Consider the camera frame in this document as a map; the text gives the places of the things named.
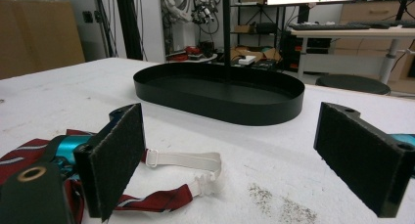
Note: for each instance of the red striped necktie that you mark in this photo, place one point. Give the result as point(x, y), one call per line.
point(153, 201)

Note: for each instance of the black round stool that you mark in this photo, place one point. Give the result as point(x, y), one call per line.
point(353, 84)

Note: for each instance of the white desk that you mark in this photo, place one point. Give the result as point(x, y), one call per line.
point(345, 33)

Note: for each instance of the black shelf rack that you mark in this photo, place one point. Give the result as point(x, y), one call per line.
point(257, 22)

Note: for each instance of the brown cardboard panel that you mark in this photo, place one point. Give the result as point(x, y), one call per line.
point(36, 36)

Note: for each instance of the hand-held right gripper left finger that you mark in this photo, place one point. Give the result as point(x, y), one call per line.
point(114, 158)

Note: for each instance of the black oval tray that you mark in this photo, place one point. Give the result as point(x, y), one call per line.
point(218, 92)

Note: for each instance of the wooden drawer cabinet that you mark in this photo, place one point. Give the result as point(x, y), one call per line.
point(375, 38)

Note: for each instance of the white box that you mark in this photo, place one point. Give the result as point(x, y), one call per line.
point(247, 60)

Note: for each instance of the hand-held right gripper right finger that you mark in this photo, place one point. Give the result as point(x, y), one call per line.
point(359, 158)

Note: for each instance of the black keyboard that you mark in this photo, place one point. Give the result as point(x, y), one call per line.
point(329, 26)

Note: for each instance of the black metal stand pole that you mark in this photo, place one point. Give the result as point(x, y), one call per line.
point(226, 28)

